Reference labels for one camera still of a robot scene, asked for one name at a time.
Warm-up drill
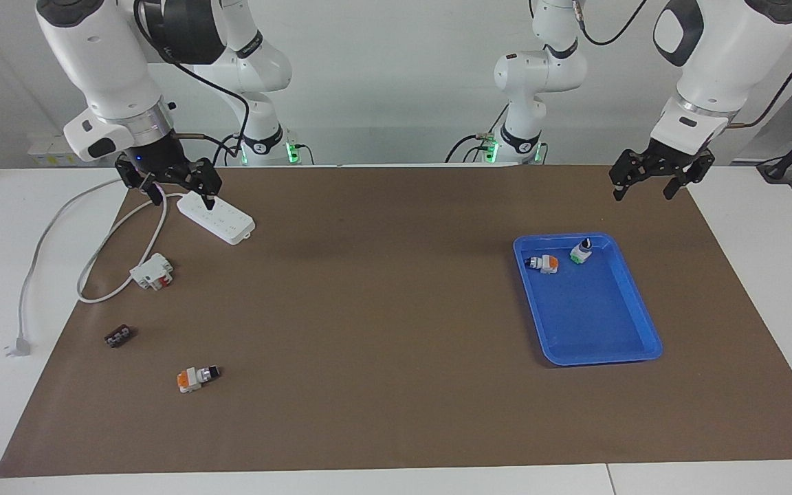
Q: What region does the white power strip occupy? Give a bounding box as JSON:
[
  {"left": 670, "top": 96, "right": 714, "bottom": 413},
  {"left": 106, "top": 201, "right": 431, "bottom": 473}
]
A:
[{"left": 177, "top": 190, "right": 256, "bottom": 245}]

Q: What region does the brown table mat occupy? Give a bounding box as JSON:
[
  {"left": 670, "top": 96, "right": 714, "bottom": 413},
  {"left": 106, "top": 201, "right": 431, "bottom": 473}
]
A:
[{"left": 0, "top": 165, "right": 792, "bottom": 479}]

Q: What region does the small black terminal block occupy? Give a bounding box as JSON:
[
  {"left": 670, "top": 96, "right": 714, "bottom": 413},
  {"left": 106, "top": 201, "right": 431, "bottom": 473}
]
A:
[{"left": 104, "top": 324, "right": 138, "bottom": 349}]

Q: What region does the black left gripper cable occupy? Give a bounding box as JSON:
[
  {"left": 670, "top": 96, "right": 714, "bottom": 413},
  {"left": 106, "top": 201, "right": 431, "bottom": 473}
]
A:
[{"left": 571, "top": 0, "right": 792, "bottom": 130}]

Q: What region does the white power cable with plug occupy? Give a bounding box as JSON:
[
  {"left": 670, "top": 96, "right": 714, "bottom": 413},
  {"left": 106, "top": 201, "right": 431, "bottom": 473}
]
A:
[{"left": 4, "top": 177, "right": 185, "bottom": 358}]

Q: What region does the white red circuit breaker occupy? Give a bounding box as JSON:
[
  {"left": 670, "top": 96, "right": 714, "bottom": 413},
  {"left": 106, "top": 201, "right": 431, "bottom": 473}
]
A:
[{"left": 129, "top": 253, "right": 174, "bottom": 292}]

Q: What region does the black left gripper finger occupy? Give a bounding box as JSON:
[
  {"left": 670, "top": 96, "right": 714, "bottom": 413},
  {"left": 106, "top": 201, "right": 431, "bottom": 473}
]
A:
[
  {"left": 609, "top": 150, "right": 650, "bottom": 201},
  {"left": 664, "top": 153, "right": 716, "bottom": 201}
]

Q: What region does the blue plastic tray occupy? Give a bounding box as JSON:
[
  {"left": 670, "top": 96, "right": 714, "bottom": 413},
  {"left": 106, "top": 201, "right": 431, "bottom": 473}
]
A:
[{"left": 513, "top": 232, "right": 663, "bottom": 367}]

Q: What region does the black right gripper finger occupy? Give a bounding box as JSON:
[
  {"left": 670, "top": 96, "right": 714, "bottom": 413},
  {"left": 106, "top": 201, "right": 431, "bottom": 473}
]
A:
[
  {"left": 188, "top": 158, "right": 223, "bottom": 211},
  {"left": 115, "top": 157, "right": 165, "bottom": 207}
]

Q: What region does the white boxes stack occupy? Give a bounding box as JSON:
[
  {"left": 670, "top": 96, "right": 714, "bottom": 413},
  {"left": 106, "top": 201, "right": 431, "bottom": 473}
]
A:
[{"left": 28, "top": 134, "right": 82, "bottom": 167}]

